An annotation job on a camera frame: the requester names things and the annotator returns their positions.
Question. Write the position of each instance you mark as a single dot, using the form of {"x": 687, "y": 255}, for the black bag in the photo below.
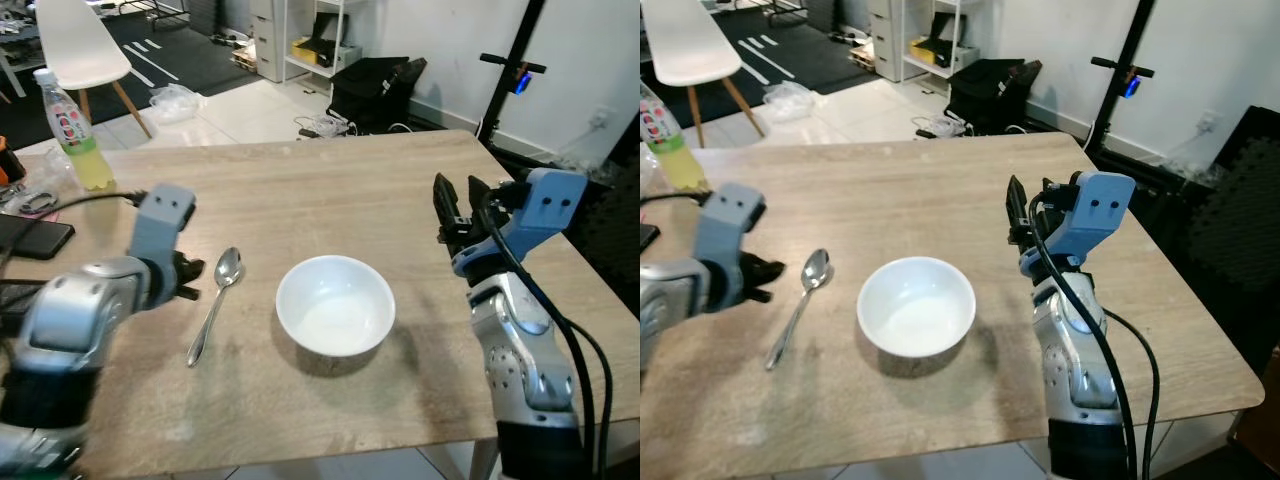
{"x": 375, "y": 95}
{"x": 990, "y": 95}

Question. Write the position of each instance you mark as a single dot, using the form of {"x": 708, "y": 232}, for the small device with blue light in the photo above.
{"x": 1132, "y": 83}
{"x": 522, "y": 80}

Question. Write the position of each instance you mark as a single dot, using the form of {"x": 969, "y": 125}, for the clear plastic bag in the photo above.
{"x": 177, "y": 103}
{"x": 792, "y": 100}

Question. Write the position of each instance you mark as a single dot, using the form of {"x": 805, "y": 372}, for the orange and black object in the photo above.
{"x": 10, "y": 165}

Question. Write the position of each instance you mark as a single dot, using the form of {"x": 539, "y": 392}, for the silver metal spoon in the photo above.
{"x": 816, "y": 268}
{"x": 228, "y": 266}

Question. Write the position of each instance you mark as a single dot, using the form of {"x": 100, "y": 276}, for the black floor mat white stripes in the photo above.
{"x": 190, "y": 60}
{"x": 800, "y": 50}

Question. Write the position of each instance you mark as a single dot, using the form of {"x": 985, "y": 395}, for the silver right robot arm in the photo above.
{"x": 1080, "y": 360}
{"x": 520, "y": 350}

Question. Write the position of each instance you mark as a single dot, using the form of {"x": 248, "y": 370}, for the plastic bottle with yellow drink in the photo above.
{"x": 85, "y": 155}
{"x": 675, "y": 155}

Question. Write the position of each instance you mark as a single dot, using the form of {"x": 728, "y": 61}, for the black stand pole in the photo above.
{"x": 512, "y": 40}
{"x": 1120, "y": 50}

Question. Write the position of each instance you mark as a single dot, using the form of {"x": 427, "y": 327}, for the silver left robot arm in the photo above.
{"x": 675, "y": 300}
{"x": 70, "y": 320}

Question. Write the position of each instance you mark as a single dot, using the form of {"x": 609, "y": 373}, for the black smartphone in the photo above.
{"x": 647, "y": 235}
{"x": 30, "y": 238}

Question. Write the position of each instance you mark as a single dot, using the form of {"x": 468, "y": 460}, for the white ceramic bowl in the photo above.
{"x": 915, "y": 312}
{"x": 335, "y": 310}

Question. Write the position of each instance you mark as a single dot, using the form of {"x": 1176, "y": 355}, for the white drawer cabinet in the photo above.
{"x": 268, "y": 45}
{"x": 885, "y": 40}

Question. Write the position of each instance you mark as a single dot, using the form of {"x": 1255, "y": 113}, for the yellow box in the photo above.
{"x": 921, "y": 50}
{"x": 304, "y": 50}

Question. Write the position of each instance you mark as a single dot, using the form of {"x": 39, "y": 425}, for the white metal shelf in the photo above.
{"x": 300, "y": 68}
{"x": 918, "y": 66}

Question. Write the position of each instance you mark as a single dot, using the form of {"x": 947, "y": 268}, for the white chair with wooden legs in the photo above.
{"x": 80, "y": 45}
{"x": 690, "y": 45}

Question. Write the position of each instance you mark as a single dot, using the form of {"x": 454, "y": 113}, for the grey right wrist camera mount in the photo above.
{"x": 548, "y": 205}
{"x": 1098, "y": 205}

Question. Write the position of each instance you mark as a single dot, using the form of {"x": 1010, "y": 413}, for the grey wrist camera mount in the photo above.
{"x": 160, "y": 218}
{"x": 1098, "y": 205}
{"x": 728, "y": 218}
{"x": 548, "y": 205}

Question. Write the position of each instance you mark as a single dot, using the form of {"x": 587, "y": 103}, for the black foam puzzle mat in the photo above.
{"x": 1240, "y": 220}

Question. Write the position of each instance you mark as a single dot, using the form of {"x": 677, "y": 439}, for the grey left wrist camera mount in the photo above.
{"x": 728, "y": 218}
{"x": 160, "y": 218}

